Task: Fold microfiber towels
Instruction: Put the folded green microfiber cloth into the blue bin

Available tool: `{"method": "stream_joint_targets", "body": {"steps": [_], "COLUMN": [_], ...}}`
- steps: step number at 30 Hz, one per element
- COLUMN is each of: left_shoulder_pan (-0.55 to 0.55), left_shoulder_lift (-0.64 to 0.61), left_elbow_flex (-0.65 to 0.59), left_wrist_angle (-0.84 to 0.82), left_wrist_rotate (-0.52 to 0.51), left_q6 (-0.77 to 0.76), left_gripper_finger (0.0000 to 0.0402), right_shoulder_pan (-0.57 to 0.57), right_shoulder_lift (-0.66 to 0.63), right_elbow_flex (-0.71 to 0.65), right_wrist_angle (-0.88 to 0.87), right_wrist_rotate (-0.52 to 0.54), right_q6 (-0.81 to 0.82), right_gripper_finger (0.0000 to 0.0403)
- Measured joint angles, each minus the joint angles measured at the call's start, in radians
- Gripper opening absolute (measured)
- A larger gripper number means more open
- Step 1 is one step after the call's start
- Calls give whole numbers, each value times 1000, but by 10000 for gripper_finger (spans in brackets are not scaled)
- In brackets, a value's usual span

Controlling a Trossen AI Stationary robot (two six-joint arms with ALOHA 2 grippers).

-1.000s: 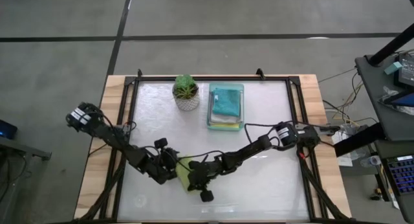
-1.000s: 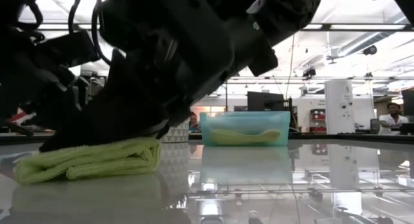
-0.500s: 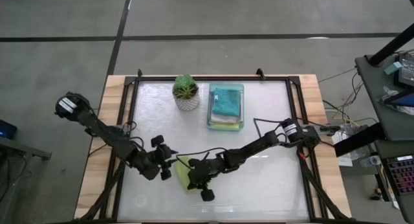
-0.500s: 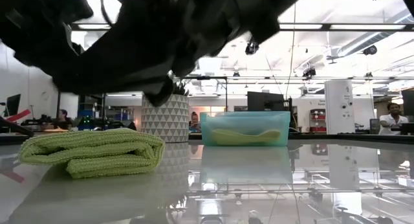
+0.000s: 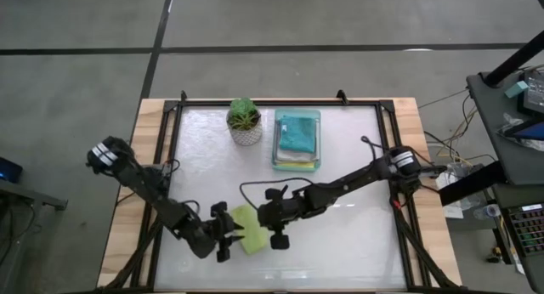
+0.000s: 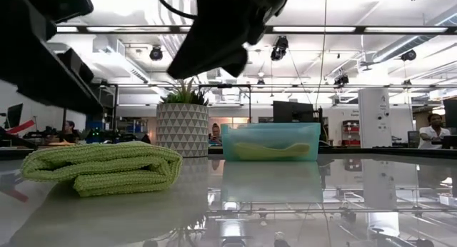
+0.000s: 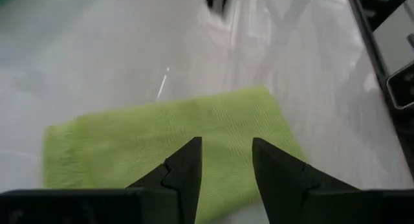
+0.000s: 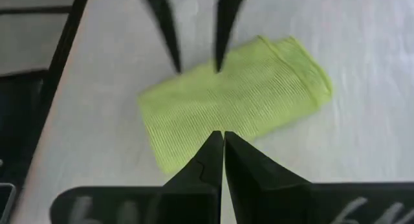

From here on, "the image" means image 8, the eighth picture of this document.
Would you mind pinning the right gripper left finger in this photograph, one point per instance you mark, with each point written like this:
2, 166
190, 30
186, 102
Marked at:
181, 201

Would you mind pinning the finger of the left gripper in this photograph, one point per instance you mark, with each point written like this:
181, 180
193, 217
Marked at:
163, 20
228, 17

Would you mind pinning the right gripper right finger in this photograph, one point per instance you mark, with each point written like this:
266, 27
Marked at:
291, 204

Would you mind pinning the lime green microfiber towel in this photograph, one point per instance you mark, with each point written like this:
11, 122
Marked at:
242, 94

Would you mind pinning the black metal table frame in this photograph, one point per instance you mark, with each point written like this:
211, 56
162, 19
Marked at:
61, 46

